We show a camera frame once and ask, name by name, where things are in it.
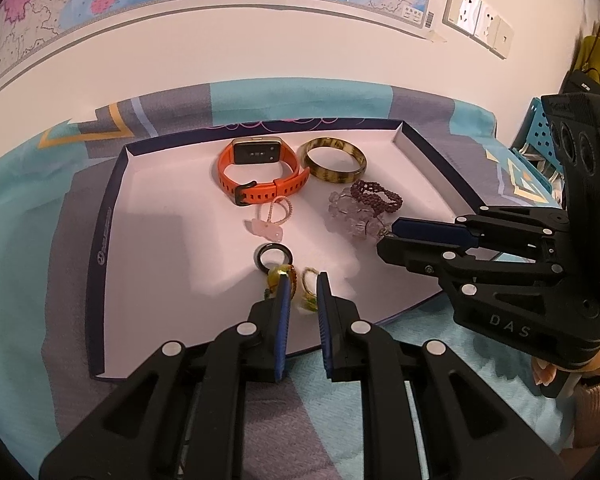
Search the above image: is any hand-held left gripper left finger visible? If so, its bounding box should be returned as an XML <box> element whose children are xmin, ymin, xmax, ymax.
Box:
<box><xmin>39</xmin><ymin>274</ymin><xmax>292</xmax><ymax>480</ymax></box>

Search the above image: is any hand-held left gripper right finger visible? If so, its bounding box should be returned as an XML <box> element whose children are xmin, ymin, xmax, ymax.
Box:
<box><xmin>316</xmin><ymin>271</ymin><xmax>566</xmax><ymax>480</ymax></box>

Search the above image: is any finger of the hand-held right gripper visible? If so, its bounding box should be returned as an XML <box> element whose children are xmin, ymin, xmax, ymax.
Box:
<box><xmin>392</xmin><ymin>205</ymin><xmax>572</xmax><ymax>257</ymax></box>
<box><xmin>376</xmin><ymin>235</ymin><xmax>562</xmax><ymax>292</ymax></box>

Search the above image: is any gold ring with green stone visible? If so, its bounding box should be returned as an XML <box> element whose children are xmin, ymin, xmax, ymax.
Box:
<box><xmin>300</xmin><ymin>266</ymin><xmax>322</xmax><ymax>314</ymax></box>

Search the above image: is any yellow bead bracelet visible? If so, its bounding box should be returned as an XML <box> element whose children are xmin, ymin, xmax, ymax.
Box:
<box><xmin>264</xmin><ymin>264</ymin><xmax>299</xmax><ymax>302</ymax></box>

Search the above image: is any dark red bead bracelet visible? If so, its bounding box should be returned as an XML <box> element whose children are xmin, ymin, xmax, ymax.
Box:
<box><xmin>350</xmin><ymin>179</ymin><xmax>405</xmax><ymax>216</ymax></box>

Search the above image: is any black ring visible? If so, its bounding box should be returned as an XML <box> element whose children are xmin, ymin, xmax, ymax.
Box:
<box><xmin>252</xmin><ymin>243</ymin><xmax>293</xmax><ymax>275</ymax></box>

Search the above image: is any clear crystal bead bracelet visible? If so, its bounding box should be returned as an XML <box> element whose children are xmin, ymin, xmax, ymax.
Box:
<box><xmin>327</xmin><ymin>187</ymin><xmax>396</xmax><ymax>242</ymax></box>

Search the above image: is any pink charm strap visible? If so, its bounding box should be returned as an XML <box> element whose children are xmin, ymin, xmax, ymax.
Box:
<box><xmin>245</xmin><ymin>196</ymin><xmax>293</xmax><ymax>243</ymax></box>

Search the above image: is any white tray box navy rim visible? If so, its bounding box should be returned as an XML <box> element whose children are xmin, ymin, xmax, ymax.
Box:
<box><xmin>86</xmin><ymin>118</ymin><xmax>488</xmax><ymax>383</ymax></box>

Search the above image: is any person's right hand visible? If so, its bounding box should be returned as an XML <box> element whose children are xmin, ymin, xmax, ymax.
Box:
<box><xmin>531</xmin><ymin>347</ymin><xmax>600</xmax><ymax>390</ymax></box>

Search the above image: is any tortoiseshell bangle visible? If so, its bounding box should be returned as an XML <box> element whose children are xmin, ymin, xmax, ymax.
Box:
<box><xmin>297</xmin><ymin>136</ymin><xmax>368</xmax><ymax>183</ymax></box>

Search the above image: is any blue perforated basket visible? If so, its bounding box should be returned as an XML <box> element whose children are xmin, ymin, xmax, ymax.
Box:
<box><xmin>510</xmin><ymin>97</ymin><xmax>563</xmax><ymax>196</ymax></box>

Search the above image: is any black bag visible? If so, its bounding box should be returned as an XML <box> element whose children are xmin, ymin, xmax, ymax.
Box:
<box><xmin>560</xmin><ymin>70</ymin><xmax>600</xmax><ymax>100</ymax></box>

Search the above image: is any orange smart watch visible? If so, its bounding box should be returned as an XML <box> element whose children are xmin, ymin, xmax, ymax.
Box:
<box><xmin>216</xmin><ymin>136</ymin><xmax>311</xmax><ymax>207</ymax></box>

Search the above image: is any yellow bag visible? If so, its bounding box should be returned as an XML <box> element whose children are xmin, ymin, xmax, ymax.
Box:
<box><xmin>572</xmin><ymin>35</ymin><xmax>600</xmax><ymax>80</ymax></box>

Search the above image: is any teal and grey blanket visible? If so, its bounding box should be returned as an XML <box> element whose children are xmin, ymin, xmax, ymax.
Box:
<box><xmin>0</xmin><ymin>77</ymin><xmax>600</xmax><ymax>480</ymax></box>

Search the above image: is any white wall socket plate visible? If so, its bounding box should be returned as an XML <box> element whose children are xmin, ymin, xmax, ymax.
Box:
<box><xmin>490</xmin><ymin>17</ymin><xmax>515</xmax><ymax>61</ymax></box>
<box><xmin>442</xmin><ymin>0</ymin><xmax>486</xmax><ymax>36</ymax></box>
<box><xmin>475</xmin><ymin>2</ymin><xmax>502</xmax><ymax>47</ymax></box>

